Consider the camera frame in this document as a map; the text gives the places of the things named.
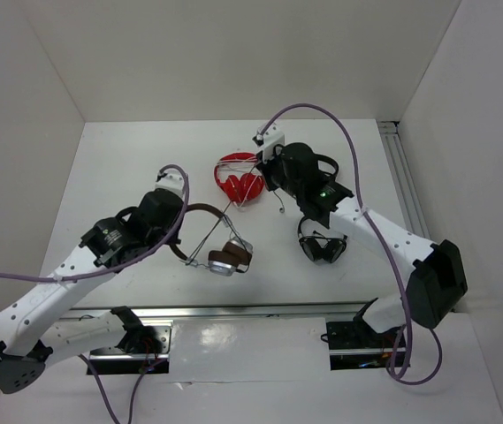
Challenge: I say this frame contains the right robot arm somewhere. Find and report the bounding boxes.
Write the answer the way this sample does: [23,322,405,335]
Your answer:
[256,141,468,346]

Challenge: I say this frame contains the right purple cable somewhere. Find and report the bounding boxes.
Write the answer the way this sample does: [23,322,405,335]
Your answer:
[259,103,445,384]

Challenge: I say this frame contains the aluminium rail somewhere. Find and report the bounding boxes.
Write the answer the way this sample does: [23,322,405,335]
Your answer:
[65,301,376,322]
[377,121,431,239]

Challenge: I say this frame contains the red headphones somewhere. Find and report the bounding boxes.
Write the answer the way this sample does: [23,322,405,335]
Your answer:
[213,152,265,208]

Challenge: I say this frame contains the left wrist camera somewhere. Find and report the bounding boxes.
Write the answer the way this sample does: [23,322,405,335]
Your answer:
[155,170,187,210]

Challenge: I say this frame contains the far black headphones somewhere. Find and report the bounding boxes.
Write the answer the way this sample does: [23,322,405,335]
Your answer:
[315,154,339,181]

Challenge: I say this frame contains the white cable of red headphones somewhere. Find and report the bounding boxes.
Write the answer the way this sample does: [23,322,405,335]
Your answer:
[214,154,266,210]

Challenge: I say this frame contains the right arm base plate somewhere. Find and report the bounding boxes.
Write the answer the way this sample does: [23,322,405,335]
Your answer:
[320,321,400,353]

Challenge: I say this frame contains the near black headphones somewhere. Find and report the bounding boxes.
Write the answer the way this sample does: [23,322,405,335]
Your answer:
[297,216,347,264]

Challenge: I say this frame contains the white front cover panel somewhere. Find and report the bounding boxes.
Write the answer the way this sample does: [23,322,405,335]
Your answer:
[168,318,330,383]

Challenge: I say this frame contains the right aluminium rail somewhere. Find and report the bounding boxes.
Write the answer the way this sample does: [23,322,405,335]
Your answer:
[377,121,431,239]

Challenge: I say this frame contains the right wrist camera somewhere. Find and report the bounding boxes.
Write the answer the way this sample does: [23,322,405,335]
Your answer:
[253,123,285,163]

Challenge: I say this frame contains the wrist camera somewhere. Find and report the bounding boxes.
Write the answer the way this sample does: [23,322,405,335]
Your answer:
[253,123,285,163]
[155,170,187,210]

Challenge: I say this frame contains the brown silver headphones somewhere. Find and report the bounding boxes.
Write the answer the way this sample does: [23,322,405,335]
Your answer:
[169,203,253,279]

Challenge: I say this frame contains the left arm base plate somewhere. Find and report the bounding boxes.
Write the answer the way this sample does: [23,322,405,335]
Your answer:
[88,320,172,375]

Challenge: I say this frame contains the front aluminium rail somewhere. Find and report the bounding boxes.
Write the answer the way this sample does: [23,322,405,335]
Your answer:
[65,301,376,322]

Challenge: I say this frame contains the black headphones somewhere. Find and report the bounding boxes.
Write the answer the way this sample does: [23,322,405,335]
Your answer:
[297,216,347,264]
[315,154,339,181]

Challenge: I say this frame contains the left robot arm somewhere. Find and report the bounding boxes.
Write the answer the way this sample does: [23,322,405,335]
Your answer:
[0,189,187,394]

